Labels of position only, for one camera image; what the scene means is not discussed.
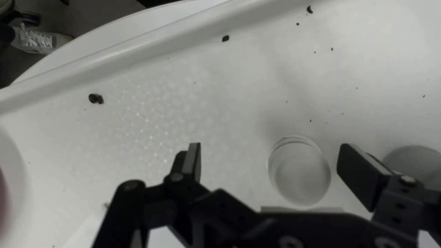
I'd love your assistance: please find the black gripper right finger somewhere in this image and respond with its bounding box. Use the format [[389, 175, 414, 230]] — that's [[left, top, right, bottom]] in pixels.
[[337, 144, 428, 226]]

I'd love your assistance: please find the white plastic tray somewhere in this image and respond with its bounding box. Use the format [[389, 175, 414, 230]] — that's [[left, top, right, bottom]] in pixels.
[[0, 0, 441, 248]]

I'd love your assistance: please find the white sneaker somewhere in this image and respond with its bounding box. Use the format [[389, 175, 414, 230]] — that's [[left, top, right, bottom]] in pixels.
[[10, 21, 60, 55]]

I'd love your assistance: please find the white salt cellar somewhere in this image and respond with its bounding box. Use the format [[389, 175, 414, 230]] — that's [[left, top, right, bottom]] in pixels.
[[382, 144, 441, 195]]

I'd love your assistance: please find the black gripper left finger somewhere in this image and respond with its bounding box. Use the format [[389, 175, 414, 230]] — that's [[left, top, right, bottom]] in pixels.
[[166, 142, 204, 188]]

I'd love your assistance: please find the clear plastic cup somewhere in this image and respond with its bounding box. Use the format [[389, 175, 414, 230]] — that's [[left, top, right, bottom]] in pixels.
[[268, 135, 334, 207]]

